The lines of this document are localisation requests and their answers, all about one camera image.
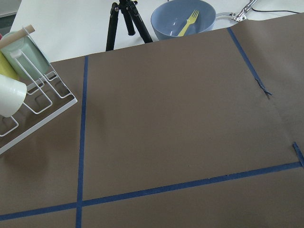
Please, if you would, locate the green cup on rack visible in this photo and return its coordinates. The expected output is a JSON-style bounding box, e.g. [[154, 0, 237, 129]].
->
[[0, 36, 49, 80]]

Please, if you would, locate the yellow cup on rack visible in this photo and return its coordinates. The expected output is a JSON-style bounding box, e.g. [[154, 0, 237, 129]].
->
[[0, 52, 19, 81]]

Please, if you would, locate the black camera tripod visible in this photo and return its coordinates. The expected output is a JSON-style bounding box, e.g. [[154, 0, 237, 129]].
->
[[105, 0, 152, 51]]

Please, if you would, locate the large blue bowl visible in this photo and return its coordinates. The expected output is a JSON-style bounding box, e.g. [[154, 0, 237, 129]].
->
[[151, 0, 216, 40]]

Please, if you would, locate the white wire cup rack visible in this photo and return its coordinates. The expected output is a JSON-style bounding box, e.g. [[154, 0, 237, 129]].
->
[[0, 25, 78, 156]]

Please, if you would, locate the white cup on rack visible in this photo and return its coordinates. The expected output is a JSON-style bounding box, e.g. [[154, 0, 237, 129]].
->
[[0, 75, 27, 117]]

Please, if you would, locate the yellow plastic fork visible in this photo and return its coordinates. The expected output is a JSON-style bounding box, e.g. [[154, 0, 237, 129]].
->
[[178, 9, 200, 37]]

